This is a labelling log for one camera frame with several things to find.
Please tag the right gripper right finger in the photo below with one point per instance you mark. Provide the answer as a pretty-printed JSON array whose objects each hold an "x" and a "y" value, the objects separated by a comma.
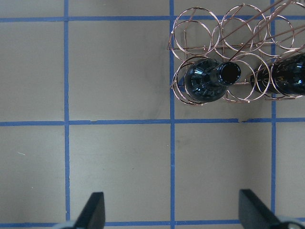
[{"x": 254, "y": 214}]

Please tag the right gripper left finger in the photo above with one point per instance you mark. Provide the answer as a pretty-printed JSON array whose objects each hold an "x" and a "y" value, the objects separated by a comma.
[{"x": 93, "y": 214}]

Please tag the wine bottle in basket left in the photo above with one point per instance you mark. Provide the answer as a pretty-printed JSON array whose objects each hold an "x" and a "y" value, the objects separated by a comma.
[{"x": 207, "y": 79}]

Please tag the wine bottle in basket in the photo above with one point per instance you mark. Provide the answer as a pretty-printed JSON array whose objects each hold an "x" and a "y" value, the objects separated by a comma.
[
  {"x": 207, "y": 79},
  {"x": 286, "y": 77}
]

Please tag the wine bottle in basket right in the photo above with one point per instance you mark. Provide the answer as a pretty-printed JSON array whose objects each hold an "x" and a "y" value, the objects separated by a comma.
[{"x": 286, "y": 77}]

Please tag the copper wire wine basket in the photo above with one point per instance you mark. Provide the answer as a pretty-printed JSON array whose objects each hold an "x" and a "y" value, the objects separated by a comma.
[{"x": 257, "y": 41}]

